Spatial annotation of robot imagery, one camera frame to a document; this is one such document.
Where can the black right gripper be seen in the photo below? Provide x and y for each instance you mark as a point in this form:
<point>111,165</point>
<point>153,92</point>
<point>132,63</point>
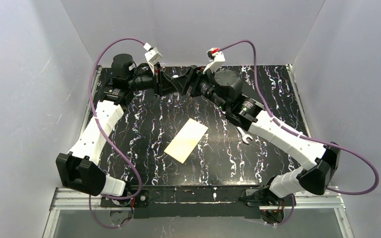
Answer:
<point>195,81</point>

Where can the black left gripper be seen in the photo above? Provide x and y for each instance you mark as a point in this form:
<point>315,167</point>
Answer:
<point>159,81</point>

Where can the cream envelope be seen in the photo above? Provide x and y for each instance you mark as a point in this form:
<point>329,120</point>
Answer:
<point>186,140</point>

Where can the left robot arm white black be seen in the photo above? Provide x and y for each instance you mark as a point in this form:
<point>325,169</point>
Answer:
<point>79,167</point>

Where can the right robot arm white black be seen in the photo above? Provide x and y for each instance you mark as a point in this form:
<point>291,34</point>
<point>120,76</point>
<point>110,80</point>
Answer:
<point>318,161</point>

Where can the silver wrench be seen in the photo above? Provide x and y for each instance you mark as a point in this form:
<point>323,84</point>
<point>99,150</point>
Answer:
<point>246,138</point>

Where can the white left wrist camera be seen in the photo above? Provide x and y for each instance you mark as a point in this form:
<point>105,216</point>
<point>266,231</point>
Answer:
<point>152,56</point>

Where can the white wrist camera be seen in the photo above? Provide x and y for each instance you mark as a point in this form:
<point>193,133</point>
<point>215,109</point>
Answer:
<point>216,59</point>
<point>152,56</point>

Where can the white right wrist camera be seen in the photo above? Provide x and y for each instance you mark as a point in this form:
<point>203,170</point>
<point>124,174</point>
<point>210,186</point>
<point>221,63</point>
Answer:
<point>216,59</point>

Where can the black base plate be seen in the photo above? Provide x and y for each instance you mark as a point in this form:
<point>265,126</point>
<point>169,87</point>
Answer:
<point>246,201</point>

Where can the aluminium front rail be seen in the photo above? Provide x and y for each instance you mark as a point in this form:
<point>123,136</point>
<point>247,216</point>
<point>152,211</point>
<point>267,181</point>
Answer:
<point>68,199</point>

